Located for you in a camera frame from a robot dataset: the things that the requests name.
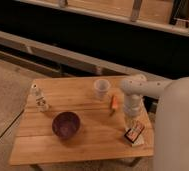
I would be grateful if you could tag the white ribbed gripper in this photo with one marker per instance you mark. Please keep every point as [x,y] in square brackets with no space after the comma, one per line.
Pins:
[131,107]

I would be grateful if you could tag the orange black boxed eraser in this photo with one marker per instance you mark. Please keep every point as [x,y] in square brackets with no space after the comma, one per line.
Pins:
[134,134]

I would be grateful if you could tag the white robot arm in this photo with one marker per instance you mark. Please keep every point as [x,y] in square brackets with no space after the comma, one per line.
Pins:
[171,139]

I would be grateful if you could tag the orange toy carrot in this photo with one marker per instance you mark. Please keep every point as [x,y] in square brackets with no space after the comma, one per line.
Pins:
[113,104]

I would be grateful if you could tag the clear plastic cup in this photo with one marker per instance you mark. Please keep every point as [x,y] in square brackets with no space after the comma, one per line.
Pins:
[101,87]

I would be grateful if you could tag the dark purple bowl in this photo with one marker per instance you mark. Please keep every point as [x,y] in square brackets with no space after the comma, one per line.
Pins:
[66,124]

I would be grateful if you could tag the grey metal rail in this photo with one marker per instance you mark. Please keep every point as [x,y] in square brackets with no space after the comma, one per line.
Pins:
[70,58]

